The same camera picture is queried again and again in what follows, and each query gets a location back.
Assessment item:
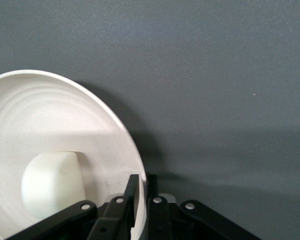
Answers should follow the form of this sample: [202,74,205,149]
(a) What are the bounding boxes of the small white bun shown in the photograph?
[21,151,87,220]

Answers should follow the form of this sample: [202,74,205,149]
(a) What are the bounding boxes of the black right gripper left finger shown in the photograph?
[88,174,141,240]

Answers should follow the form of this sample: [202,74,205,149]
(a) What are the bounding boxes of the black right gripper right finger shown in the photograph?
[144,174,178,240]

